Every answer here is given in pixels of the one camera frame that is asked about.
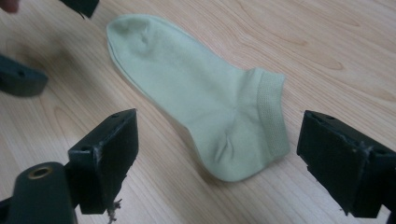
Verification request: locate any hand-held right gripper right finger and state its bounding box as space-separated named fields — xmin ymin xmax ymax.
xmin=296 ymin=109 xmax=396 ymax=218

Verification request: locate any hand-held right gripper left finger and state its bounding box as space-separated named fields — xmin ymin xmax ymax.
xmin=67 ymin=108 xmax=140 ymax=216

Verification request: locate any pale green ankle sock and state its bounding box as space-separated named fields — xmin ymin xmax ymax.
xmin=106 ymin=13 xmax=291 ymax=183

